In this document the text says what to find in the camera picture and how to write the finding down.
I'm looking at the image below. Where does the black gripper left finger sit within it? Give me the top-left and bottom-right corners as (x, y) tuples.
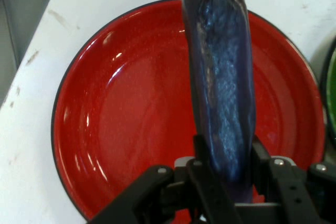
(88, 134), (244, 224)

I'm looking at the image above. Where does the green enamel plate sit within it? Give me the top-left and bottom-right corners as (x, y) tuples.
(318, 34), (336, 141)

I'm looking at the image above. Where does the purple toy eggplant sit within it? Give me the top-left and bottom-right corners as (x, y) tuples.
(182, 0), (256, 205)

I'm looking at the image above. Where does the red enamel plate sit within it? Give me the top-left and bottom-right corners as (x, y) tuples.
(51, 0), (328, 222)

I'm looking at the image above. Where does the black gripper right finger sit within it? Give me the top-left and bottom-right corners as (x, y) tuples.
(250, 134), (336, 224)

